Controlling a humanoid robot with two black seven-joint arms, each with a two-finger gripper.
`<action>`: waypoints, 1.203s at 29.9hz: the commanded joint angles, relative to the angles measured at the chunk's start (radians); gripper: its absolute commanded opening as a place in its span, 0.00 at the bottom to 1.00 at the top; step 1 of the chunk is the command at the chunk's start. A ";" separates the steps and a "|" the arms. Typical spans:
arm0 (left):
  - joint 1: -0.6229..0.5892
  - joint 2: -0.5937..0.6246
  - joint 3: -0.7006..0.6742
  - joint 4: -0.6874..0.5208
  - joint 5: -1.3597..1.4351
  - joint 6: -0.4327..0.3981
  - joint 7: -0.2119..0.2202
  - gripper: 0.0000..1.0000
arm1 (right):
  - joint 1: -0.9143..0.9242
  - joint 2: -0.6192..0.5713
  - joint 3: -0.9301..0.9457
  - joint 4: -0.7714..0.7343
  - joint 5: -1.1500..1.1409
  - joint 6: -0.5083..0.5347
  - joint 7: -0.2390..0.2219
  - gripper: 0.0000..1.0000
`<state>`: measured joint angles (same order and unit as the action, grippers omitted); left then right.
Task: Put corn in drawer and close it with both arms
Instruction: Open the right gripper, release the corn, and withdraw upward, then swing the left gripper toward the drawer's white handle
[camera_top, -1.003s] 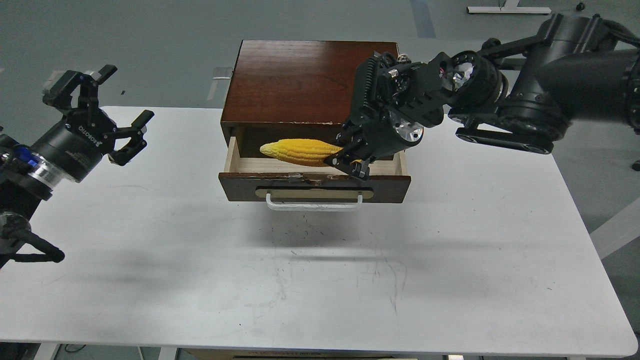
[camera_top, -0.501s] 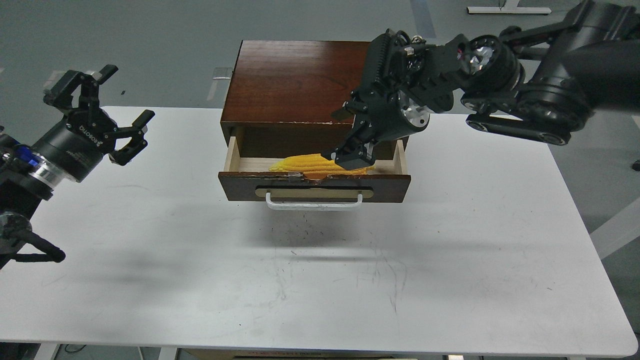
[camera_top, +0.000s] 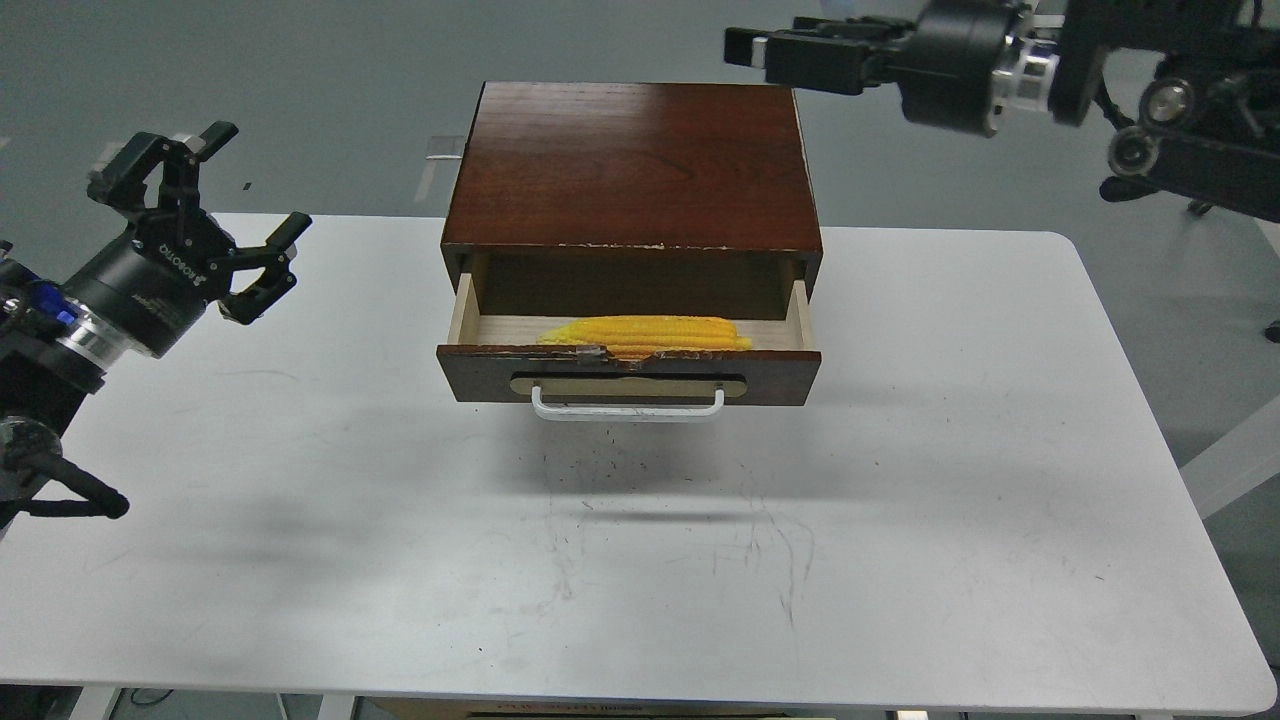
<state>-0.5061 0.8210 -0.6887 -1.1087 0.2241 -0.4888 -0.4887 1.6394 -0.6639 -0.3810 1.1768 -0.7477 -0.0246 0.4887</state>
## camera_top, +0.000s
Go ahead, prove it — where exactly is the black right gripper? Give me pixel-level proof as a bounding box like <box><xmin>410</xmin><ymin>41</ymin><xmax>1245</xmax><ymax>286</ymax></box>
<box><xmin>724</xmin><ymin>1</ymin><xmax>1030</xmax><ymax>138</ymax></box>

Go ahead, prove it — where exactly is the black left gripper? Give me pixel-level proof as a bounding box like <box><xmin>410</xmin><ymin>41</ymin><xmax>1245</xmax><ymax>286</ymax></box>
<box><xmin>61</xmin><ymin>120</ymin><xmax>314</xmax><ymax>357</ymax></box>

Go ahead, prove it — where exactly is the wooden drawer with white handle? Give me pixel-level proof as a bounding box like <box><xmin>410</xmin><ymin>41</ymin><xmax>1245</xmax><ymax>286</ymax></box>
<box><xmin>436</xmin><ymin>273</ymin><xmax>822</xmax><ymax>423</ymax></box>

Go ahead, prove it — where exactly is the yellow corn cob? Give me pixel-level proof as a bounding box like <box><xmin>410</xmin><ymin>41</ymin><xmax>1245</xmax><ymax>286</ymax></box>
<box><xmin>538</xmin><ymin>315</ymin><xmax>754</xmax><ymax>359</ymax></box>

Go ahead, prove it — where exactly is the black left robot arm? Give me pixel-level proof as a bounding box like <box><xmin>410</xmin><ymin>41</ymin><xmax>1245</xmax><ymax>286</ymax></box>
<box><xmin>1</xmin><ymin>120</ymin><xmax>312</xmax><ymax>525</ymax></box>

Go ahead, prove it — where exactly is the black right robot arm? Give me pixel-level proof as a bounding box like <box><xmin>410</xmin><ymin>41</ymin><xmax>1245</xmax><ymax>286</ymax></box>
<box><xmin>723</xmin><ymin>1</ymin><xmax>1279</xmax><ymax>223</ymax></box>

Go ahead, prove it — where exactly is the dark wooden cabinet box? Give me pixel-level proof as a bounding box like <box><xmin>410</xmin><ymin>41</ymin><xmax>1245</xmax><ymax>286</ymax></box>
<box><xmin>440</xmin><ymin>81</ymin><xmax>823</xmax><ymax>286</ymax></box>

